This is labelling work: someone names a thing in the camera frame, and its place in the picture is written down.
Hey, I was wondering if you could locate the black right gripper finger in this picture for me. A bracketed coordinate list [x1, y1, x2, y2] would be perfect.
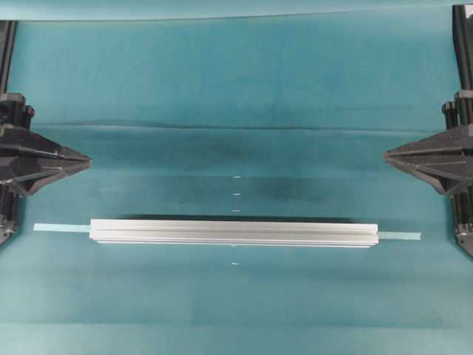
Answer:
[384, 124, 472, 163]
[386, 159, 472, 196]

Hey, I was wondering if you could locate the silver aluminium extrusion rail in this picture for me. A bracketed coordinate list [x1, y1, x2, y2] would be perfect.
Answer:
[89, 220, 379, 248]

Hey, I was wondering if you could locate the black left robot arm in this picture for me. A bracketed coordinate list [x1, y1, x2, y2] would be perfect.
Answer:
[1, 21, 92, 244]

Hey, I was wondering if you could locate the light blue tape strip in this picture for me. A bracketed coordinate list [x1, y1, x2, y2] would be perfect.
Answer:
[33, 223, 421, 240]

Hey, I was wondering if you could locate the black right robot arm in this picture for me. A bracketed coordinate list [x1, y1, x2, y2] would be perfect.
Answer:
[384, 4, 472, 255]

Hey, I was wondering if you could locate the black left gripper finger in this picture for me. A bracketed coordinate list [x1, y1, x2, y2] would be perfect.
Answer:
[1, 160, 91, 196]
[1, 125, 92, 163]

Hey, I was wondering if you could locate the teal table cloth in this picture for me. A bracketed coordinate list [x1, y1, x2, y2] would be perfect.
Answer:
[1, 4, 472, 354]

